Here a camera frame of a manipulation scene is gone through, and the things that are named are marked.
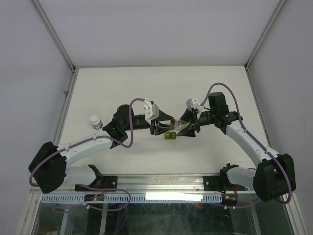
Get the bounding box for clear bottle orange pills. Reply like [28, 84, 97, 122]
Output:
[170, 118, 190, 132]

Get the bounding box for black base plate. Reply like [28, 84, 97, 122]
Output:
[74, 176, 118, 191]
[203, 175, 247, 193]

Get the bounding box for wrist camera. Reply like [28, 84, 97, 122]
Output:
[186, 98, 203, 113]
[142, 99, 159, 122]

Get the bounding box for aluminium mounting rail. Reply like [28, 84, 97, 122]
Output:
[30, 173, 294, 195]

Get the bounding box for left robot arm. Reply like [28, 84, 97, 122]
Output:
[28, 103, 174, 193]

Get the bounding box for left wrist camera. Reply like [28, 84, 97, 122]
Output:
[142, 99, 159, 122]

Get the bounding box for white cap pill bottle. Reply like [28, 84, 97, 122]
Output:
[90, 115, 103, 130]

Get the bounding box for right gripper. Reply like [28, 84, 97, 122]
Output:
[174, 108, 216, 137]

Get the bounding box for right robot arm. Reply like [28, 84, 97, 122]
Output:
[177, 92, 296, 202]

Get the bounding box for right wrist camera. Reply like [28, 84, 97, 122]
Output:
[186, 98, 203, 113]

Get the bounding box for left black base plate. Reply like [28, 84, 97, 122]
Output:
[74, 176, 118, 191]

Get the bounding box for green pill box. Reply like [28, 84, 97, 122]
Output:
[164, 131, 177, 140]

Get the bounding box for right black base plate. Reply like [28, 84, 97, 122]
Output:
[203, 175, 247, 193]

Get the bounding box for white slotted cable duct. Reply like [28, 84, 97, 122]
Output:
[41, 192, 222, 204]

